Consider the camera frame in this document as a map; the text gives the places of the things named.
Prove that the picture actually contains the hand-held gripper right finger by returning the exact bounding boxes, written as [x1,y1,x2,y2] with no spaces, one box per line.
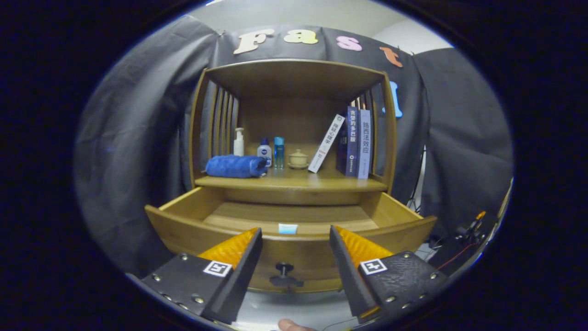
[329,225,450,322]

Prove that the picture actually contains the wooden cabinet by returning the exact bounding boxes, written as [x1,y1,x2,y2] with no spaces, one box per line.
[188,58,398,207]

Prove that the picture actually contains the white bottle with blue cap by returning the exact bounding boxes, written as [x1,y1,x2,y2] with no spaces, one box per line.
[257,138,272,168]

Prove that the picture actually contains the black backdrop cloth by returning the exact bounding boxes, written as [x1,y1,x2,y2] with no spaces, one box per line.
[73,15,514,276]

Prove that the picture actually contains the dark blue book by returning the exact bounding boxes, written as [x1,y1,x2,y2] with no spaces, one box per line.
[336,106,360,177]

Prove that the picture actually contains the beige lidded teacup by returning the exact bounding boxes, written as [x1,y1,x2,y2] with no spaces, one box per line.
[288,149,309,169]

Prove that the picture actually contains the wooden cabinet countertop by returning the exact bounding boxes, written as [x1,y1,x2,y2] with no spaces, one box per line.
[194,143,389,193]

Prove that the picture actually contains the folded blue towel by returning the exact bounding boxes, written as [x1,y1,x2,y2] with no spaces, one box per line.
[205,154,268,178]

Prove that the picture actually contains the wooden drawer with black knob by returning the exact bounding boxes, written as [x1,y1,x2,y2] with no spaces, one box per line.
[145,186,437,293]

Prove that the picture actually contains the white book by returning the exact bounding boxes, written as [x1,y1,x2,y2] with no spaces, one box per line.
[307,114,345,174]

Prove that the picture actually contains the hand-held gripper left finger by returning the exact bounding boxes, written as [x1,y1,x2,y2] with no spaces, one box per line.
[140,228,263,324]

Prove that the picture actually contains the black tripod stand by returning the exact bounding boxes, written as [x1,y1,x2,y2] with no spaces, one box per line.
[407,147,427,214]

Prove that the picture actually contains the black clamp with orange tip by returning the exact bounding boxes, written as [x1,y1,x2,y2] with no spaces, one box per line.
[455,211,487,244]

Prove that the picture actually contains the pale lavender book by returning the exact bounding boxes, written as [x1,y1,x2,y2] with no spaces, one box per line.
[357,109,372,180]

